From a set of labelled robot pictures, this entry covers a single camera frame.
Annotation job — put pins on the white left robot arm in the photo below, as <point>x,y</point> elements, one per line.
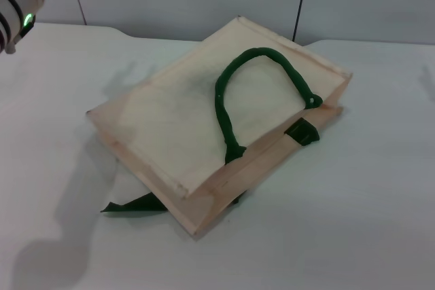
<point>17,4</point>

